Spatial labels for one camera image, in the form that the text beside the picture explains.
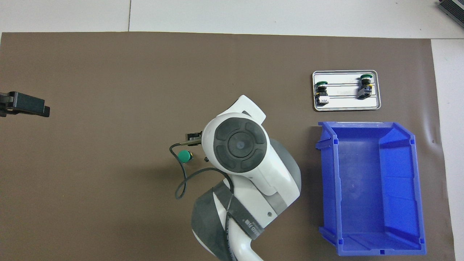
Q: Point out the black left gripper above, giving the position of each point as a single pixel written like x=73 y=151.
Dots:
x=6 y=105

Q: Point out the green push button switch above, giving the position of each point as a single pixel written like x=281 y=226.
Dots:
x=184 y=156

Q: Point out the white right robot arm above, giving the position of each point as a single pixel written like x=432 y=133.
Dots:
x=239 y=145

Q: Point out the green push button, white block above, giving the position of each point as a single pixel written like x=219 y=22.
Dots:
x=322 y=92

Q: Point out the green push button, yellow mark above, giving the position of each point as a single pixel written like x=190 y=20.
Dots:
x=364 y=90

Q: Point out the brown table mat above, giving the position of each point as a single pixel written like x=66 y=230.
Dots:
x=108 y=181

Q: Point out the silver metal tray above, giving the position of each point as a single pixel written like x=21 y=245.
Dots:
x=344 y=103

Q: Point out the blue plastic storage bin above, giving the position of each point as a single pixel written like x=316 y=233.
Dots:
x=373 y=188

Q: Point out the dark grey device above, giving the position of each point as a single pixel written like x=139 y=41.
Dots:
x=453 y=9

